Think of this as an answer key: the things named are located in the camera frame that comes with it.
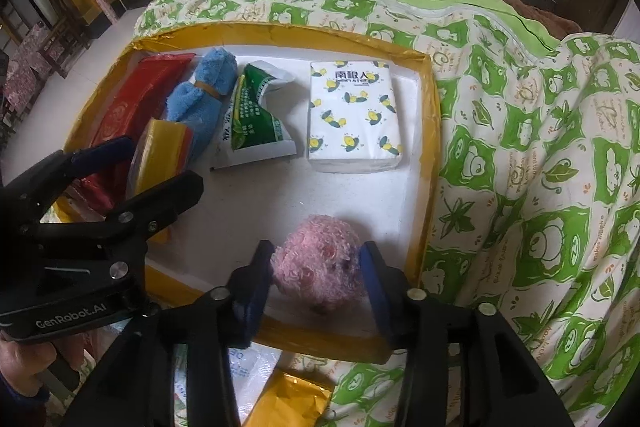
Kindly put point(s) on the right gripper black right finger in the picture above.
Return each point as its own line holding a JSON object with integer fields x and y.
{"x": 501, "y": 382}

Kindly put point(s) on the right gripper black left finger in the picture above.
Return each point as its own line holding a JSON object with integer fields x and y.
{"x": 133, "y": 384}

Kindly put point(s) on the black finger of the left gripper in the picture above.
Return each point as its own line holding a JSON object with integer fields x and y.
{"x": 27, "y": 198}
{"x": 150, "y": 201}

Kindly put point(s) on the pink fluffy plush ball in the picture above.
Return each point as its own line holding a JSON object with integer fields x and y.
{"x": 318, "y": 265}

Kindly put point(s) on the blue-print white plastic bag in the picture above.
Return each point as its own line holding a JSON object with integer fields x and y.
{"x": 250, "y": 370}

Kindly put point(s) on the yellow foil packet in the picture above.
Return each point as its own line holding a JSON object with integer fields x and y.
{"x": 290, "y": 400}

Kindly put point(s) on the person's left hand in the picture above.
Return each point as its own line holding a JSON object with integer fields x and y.
{"x": 20, "y": 365}

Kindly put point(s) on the yellow plastic packet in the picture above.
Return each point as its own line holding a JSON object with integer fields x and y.
{"x": 161, "y": 154}

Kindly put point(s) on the red foil snack pack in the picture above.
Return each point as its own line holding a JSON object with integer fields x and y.
{"x": 141, "y": 98}

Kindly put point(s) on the blue cloth toy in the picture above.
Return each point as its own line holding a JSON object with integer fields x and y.
{"x": 197, "y": 103}

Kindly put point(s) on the green white sachet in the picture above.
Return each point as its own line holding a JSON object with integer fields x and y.
{"x": 249, "y": 131}

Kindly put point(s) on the green frog-print quilt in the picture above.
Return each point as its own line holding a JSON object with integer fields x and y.
{"x": 537, "y": 207}

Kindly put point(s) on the yellow-taped white foam tray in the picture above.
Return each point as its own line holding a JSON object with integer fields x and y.
{"x": 243, "y": 205}

